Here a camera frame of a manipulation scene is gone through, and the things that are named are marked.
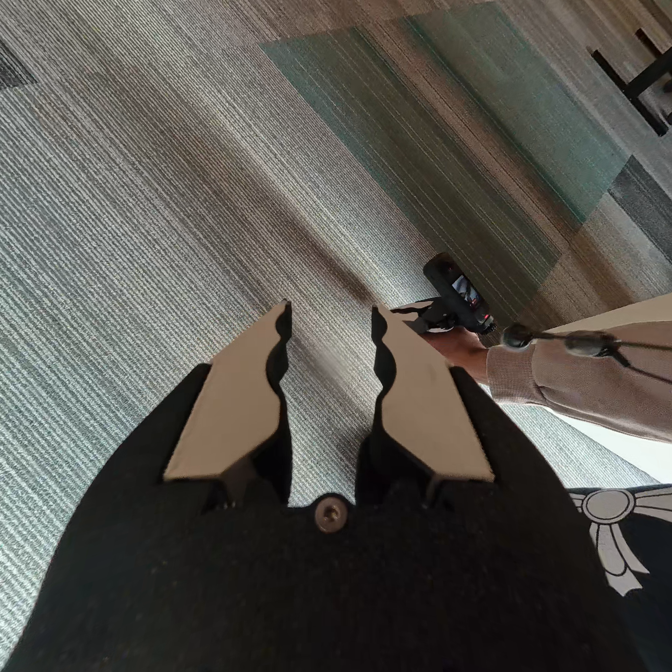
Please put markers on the person's right forearm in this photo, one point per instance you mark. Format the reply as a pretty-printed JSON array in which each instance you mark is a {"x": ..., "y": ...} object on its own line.
[{"x": 599, "y": 389}]

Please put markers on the person's right hand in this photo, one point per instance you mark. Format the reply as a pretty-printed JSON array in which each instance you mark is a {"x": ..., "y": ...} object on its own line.
[{"x": 467, "y": 355}]

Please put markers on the black metal frame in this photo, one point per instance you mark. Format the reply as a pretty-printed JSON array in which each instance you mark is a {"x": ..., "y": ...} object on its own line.
[{"x": 646, "y": 84}]

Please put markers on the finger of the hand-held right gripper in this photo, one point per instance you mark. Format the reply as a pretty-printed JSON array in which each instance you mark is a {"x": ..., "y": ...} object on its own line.
[{"x": 410, "y": 309}]

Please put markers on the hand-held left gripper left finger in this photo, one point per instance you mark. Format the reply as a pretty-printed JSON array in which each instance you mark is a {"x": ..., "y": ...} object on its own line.
[{"x": 226, "y": 420}]

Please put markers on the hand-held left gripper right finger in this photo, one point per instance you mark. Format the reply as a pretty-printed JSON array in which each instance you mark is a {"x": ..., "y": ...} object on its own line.
[{"x": 431, "y": 420}]

